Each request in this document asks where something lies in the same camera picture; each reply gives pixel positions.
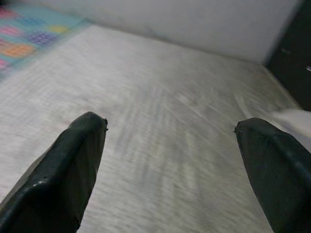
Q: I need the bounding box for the white pillow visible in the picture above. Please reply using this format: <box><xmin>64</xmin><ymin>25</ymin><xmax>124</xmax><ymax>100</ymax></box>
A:
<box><xmin>272</xmin><ymin>108</ymin><xmax>311</xmax><ymax>139</ymax></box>

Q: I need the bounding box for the black tufted headboard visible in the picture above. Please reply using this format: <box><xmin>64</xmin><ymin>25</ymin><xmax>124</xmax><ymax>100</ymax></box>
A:
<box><xmin>264</xmin><ymin>0</ymin><xmax>311</xmax><ymax>111</ymax></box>

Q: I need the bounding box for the grey patterned quilted mattress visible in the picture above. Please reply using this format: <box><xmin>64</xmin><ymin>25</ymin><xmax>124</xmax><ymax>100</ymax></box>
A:
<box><xmin>0</xmin><ymin>25</ymin><xmax>311</xmax><ymax>233</ymax></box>

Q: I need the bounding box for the teal blanket with colourful shapes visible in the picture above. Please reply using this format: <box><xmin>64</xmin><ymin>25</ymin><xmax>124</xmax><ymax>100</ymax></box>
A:
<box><xmin>0</xmin><ymin>4</ymin><xmax>92</xmax><ymax>78</ymax></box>

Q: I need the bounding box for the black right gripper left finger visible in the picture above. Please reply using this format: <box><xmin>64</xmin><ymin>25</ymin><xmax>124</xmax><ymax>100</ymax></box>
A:
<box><xmin>0</xmin><ymin>111</ymin><xmax>108</xmax><ymax>233</ymax></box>

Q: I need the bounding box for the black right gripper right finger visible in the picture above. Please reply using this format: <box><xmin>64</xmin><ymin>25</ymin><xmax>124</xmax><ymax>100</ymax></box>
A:
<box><xmin>234</xmin><ymin>117</ymin><xmax>311</xmax><ymax>233</ymax></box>

